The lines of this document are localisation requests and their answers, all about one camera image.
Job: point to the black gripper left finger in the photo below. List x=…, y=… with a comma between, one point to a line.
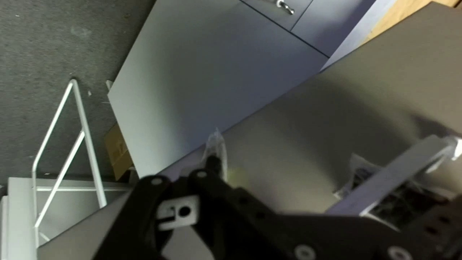
x=230, y=222

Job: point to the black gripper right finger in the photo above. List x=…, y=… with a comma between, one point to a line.
x=434, y=236

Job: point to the beige right filing cabinet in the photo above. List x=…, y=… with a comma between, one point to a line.
x=204, y=67

